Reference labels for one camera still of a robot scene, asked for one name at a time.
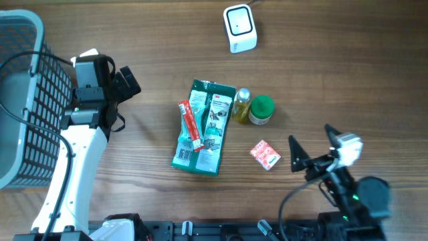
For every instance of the white barcode scanner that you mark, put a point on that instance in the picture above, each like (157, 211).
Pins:
(240, 28)

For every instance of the red toothpaste tube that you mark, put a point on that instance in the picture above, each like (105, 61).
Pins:
(186, 112)

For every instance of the green 3M package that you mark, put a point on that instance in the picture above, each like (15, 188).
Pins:
(218, 99)

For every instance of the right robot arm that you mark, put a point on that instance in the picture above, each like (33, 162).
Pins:
(362, 204)

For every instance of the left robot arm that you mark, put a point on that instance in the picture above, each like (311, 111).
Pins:
(85, 128)

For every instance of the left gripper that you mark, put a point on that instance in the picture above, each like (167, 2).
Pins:
(123, 91)

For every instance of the teal toothbrush pack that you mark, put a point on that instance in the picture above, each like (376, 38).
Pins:
(185, 135)

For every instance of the grey plastic shopping basket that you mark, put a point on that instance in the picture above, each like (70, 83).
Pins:
(35, 89)

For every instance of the yellow oil bottle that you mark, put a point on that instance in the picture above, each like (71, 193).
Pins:
(241, 105)

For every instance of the green lid jar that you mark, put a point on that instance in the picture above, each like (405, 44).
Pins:
(261, 109)

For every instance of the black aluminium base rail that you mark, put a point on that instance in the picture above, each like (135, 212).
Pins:
(234, 231)

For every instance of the red snack box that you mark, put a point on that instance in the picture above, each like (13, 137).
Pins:
(265, 155)

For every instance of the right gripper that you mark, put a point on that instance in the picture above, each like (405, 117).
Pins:
(318, 164)

